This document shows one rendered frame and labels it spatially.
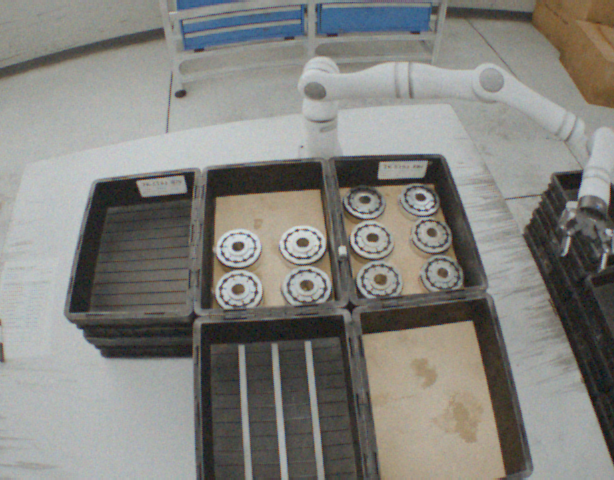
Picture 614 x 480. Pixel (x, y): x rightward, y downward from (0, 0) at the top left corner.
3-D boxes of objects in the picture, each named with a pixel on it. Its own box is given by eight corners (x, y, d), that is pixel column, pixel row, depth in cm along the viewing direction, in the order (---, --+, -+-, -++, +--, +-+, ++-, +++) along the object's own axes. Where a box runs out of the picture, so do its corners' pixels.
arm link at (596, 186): (595, 226, 94) (598, 204, 96) (616, 205, 84) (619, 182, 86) (564, 211, 97) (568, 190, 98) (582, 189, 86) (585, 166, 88)
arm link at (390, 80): (407, 76, 100) (409, 55, 105) (292, 77, 108) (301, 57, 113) (410, 107, 107) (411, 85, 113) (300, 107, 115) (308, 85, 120)
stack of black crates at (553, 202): (514, 241, 196) (550, 172, 160) (563, 232, 199) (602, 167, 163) (547, 318, 173) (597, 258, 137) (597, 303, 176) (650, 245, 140)
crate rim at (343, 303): (203, 172, 115) (201, 166, 113) (326, 163, 116) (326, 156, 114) (195, 321, 91) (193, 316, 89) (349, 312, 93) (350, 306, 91)
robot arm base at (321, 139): (304, 147, 139) (302, 102, 125) (336, 146, 139) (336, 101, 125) (305, 170, 134) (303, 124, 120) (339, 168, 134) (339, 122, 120)
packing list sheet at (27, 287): (1, 263, 123) (0, 262, 123) (60, 253, 125) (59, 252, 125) (-16, 360, 104) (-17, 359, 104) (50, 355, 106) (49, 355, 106)
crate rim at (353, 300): (326, 163, 116) (327, 156, 114) (442, 159, 118) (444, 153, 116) (349, 312, 93) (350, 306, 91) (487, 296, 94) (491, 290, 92)
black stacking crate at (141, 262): (106, 208, 121) (93, 181, 112) (208, 198, 122) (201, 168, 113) (83, 342, 98) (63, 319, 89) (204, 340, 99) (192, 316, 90)
